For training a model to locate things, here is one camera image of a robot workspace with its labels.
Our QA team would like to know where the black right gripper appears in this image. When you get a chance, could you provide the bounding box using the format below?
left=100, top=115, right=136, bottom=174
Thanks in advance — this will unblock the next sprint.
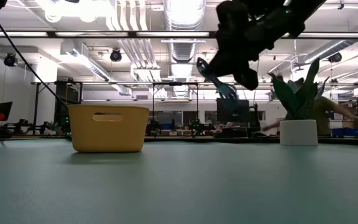
left=209, top=34, right=260, bottom=91

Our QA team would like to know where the green artificial plant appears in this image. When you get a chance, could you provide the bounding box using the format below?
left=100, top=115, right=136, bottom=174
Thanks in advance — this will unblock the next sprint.
left=267, top=57, right=331, bottom=121

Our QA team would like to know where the white plant pot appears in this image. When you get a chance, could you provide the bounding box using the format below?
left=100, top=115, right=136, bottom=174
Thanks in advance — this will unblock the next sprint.
left=279, top=119, right=319, bottom=147

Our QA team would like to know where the black ceiling spotlight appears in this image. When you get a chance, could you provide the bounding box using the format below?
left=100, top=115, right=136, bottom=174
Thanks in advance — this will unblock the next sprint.
left=109, top=48, right=124, bottom=63
left=328, top=52, right=343, bottom=64
left=3, top=52, right=19, bottom=68

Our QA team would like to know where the person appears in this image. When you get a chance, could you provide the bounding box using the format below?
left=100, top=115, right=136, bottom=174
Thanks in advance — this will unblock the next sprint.
left=262, top=95, right=358, bottom=138

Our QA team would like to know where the yellow plastic basket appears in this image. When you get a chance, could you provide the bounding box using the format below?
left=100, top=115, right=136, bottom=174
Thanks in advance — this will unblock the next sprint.
left=67, top=104, right=150, bottom=154

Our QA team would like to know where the green table mat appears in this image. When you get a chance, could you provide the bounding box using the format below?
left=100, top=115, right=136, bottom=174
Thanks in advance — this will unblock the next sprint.
left=0, top=138, right=358, bottom=224

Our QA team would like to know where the blue storage bin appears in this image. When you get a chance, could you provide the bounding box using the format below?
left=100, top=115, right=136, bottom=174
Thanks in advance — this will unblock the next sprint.
left=333, top=128, right=358, bottom=138

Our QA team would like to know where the black cabinet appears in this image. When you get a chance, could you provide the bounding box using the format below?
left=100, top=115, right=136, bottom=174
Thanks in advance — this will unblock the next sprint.
left=53, top=81, right=84, bottom=136

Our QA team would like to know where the silver ceiling air duct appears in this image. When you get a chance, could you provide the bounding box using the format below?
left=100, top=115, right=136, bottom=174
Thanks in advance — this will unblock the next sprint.
left=162, top=0, right=207, bottom=98

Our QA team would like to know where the black metal frame stand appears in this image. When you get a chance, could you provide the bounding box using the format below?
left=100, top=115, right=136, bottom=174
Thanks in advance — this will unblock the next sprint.
left=152, top=81, right=200, bottom=138

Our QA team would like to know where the black aluminium table frame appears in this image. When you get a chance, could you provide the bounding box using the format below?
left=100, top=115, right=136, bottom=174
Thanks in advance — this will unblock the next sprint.
left=0, top=135, right=358, bottom=147

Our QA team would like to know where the thin black cable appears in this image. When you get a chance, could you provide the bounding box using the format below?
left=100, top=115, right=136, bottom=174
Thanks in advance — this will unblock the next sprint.
left=0, top=11, right=71, bottom=110

